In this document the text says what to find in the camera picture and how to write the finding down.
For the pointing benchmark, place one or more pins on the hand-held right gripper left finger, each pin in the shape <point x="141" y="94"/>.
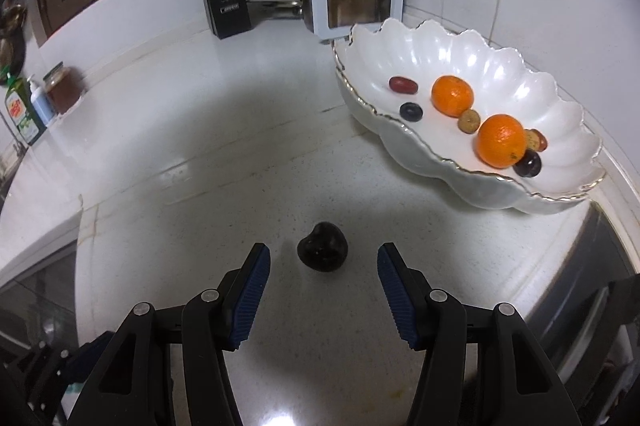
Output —
<point x="247" y="306"/>

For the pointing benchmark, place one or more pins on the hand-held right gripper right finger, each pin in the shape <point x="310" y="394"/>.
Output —
<point x="397" y="301"/>

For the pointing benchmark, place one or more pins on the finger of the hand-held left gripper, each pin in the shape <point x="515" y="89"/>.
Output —
<point x="42" y="371"/>
<point x="89" y="354"/>

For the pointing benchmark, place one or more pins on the dark heart-shaped cherry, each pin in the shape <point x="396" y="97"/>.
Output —
<point x="322" y="251"/>

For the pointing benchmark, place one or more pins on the orange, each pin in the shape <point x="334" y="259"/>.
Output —
<point x="452" y="96"/>
<point x="500" y="141"/>

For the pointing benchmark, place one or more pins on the blueberry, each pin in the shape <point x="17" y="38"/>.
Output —
<point x="411" y="111"/>

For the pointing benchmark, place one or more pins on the dark red grape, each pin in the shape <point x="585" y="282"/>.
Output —
<point x="403" y="85"/>

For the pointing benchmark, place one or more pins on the white scalloped bowl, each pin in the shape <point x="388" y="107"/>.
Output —
<point x="500" y="71"/>

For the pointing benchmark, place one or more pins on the green dish soap bottle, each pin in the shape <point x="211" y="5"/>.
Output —
<point x="22" y="114"/>

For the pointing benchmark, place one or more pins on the blue white pump bottle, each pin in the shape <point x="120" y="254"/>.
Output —
<point x="41" y="104"/>

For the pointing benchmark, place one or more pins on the glass jar brown contents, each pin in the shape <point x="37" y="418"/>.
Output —
<point x="62" y="91"/>

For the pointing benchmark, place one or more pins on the steel cooking pot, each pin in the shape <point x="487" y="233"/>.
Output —
<point x="357" y="6"/>

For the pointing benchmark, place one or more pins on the dark hanging pan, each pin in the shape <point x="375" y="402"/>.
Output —
<point x="12" y="36"/>

